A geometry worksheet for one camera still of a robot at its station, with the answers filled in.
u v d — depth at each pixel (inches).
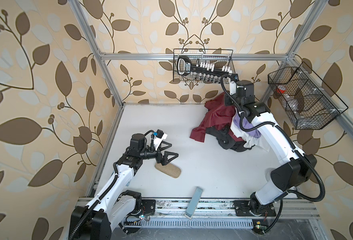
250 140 34.5
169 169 33.3
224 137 37.9
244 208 28.5
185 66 34.0
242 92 23.2
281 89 34.4
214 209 29.7
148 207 29.3
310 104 28.5
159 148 26.9
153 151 25.9
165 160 26.1
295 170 16.6
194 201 30.3
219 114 32.2
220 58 35.9
